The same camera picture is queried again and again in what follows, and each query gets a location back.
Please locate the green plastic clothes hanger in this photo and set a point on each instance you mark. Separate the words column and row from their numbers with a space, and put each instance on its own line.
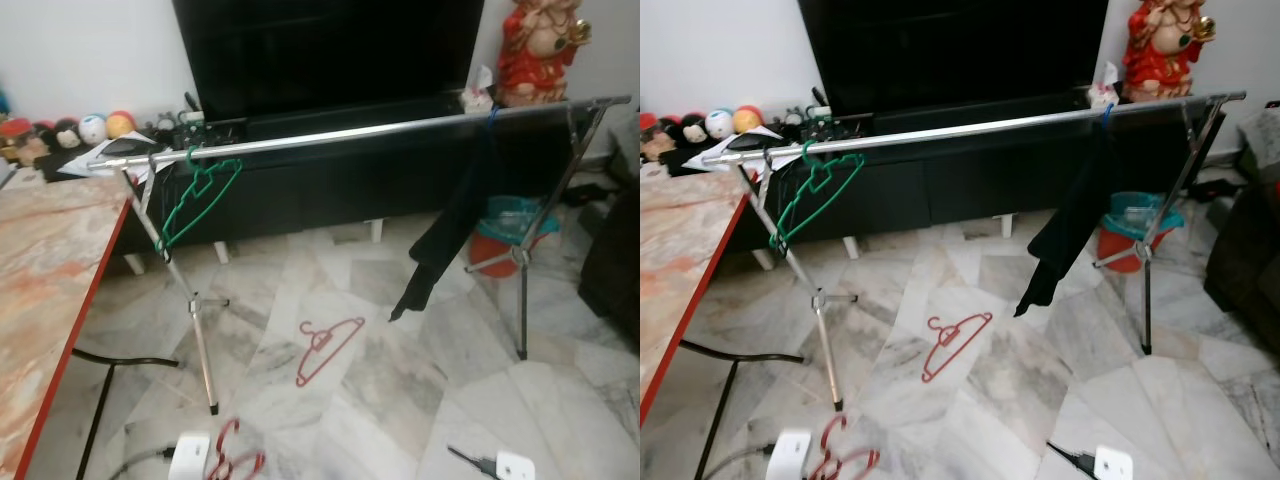
column 205, row 180
column 822, row 172

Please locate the red plastic clothes hanger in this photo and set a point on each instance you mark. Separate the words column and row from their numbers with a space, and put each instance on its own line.
column 360, row 322
column 222, row 440
column 832, row 430
column 988, row 317

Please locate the blue clothes hanger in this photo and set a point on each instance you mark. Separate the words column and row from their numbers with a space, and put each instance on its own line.
column 1110, row 111
column 492, row 114

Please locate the dark sofa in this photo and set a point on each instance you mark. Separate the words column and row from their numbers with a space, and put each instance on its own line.
column 615, row 270
column 1250, row 260

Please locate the white paper stack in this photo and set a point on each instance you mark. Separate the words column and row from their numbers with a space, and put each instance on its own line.
column 705, row 160
column 85, row 168

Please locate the Minnie Mouse round plush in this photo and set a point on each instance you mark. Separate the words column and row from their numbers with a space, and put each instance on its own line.
column 672, row 133
column 41, row 142

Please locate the Mickey Mouse round plush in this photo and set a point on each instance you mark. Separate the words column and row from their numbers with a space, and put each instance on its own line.
column 695, row 129
column 66, row 134

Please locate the red bucket with teal liner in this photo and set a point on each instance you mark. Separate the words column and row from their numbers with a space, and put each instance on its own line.
column 510, row 215
column 1135, row 210

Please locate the white and blue round plush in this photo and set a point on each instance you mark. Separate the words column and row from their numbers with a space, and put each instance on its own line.
column 720, row 124
column 92, row 129

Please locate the black flat pouch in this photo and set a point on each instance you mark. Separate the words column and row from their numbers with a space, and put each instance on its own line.
column 125, row 146
column 750, row 141

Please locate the orange and red round plush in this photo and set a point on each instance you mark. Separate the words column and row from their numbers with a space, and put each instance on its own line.
column 747, row 120
column 121, row 125

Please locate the long black garment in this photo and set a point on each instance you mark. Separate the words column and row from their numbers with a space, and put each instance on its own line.
column 1075, row 215
column 455, row 220

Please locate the red laughing Buddha statue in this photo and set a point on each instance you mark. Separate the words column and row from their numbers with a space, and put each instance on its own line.
column 1160, row 60
column 535, row 60

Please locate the white tissue pack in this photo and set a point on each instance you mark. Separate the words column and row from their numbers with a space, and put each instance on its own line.
column 478, row 98
column 1103, row 94

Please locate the remote control holder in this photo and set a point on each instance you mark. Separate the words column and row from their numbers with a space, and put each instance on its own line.
column 191, row 120
column 817, row 113

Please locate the silver metal clothes rack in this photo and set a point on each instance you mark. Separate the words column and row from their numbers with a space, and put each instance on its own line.
column 350, row 133
column 960, row 130

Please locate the black television console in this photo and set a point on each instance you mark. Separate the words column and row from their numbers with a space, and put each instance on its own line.
column 950, row 185
column 330, row 190

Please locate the black soundbar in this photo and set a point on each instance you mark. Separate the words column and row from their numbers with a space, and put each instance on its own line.
column 350, row 115

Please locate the black flat television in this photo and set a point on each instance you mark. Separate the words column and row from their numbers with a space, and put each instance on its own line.
column 330, row 50
column 950, row 50

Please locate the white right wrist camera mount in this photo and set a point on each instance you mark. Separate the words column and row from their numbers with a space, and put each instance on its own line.
column 515, row 467
column 1113, row 463

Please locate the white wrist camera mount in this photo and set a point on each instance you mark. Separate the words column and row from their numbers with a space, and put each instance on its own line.
column 1113, row 463
column 190, row 458
column 790, row 455
column 515, row 467

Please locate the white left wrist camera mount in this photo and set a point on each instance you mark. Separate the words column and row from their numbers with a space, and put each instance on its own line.
column 790, row 455
column 190, row 458

